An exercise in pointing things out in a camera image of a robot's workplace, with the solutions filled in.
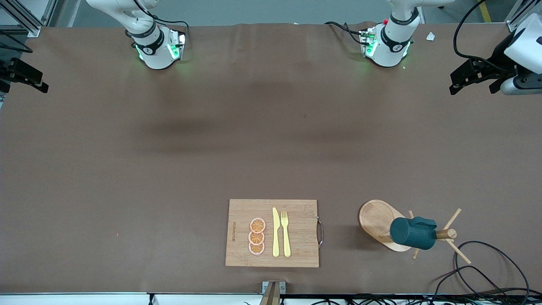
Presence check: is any metal table edge bracket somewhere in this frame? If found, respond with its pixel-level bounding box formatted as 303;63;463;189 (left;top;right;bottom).
259;281;287;305

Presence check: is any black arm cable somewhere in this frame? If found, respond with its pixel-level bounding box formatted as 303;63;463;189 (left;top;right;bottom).
453;0;515;70
0;30;33;53

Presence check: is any black right base cable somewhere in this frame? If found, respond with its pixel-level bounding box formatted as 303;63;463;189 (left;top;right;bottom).
153;15;190;53

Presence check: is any black cable bundle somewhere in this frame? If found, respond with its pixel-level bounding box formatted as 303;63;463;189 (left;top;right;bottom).
292;291;542;305

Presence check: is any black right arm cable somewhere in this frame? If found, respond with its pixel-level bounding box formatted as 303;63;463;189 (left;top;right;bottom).
0;30;33;53

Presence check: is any wooden cup rack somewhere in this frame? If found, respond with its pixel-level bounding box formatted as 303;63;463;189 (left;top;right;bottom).
359;200;472;264

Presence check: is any bamboo cutting board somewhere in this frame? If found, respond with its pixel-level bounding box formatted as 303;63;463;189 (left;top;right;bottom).
225;199;324;268

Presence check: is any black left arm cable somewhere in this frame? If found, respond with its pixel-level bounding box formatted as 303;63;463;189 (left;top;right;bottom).
453;0;515;70

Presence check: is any black left base cable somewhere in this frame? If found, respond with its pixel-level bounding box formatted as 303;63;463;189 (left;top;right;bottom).
324;21;368;46

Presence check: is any black cable on table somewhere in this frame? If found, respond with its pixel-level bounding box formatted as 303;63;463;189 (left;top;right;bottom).
432;241;531;297

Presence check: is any white table edge rail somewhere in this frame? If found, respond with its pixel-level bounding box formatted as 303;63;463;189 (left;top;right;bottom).
0;292;265;305

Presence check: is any dark teal cup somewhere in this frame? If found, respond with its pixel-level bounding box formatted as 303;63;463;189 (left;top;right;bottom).
390;216;437;250

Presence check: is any aluminium frame post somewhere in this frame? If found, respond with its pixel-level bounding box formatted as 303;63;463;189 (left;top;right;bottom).
0;0;58;38
506;0;542;33

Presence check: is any yellow plastic fork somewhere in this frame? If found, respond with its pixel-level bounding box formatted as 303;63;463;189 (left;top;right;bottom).
281;211;292;258

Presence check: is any black base cable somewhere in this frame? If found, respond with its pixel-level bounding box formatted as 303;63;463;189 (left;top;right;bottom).
324;21;368;46
153;15;190;53

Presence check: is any yellow plastic knife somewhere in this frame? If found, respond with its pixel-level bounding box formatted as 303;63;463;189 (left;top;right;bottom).
272;207;280;258

